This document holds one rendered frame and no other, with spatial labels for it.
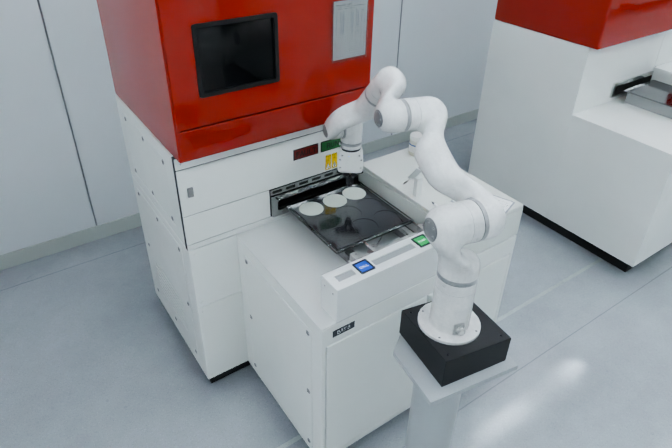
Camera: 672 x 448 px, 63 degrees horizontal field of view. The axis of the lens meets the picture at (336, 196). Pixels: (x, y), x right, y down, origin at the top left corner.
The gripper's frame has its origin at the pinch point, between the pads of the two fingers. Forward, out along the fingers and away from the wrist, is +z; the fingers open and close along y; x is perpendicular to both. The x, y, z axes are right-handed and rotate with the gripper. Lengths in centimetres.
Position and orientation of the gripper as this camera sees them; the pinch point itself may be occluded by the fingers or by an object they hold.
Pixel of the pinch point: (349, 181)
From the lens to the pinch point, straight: 224.6
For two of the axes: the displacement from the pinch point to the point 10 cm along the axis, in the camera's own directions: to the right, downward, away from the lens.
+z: -0.2, 8.5, 5.3
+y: 10.0, 0.2, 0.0
